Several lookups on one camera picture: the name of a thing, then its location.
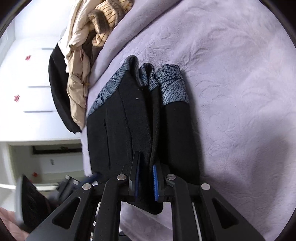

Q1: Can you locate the beige jacket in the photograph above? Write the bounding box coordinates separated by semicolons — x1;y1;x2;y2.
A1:
64;1;103;129

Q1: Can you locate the black pants grey patterned waistband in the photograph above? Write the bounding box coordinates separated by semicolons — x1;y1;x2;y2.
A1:
87;55;199;214

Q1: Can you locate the striped cream sweater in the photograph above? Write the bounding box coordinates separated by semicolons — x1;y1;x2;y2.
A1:
88;0;133;47

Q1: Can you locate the lavender embossed blanket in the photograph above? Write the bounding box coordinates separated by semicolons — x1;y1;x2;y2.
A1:
88;1;295;240

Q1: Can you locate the person's hand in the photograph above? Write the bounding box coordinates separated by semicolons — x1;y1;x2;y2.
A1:
1;207;29;240

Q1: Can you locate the black garment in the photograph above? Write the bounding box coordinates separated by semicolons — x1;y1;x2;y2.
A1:
48;45;81;133

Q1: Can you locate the white shelf cabinet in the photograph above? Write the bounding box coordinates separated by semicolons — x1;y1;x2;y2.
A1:
1;140;84;191

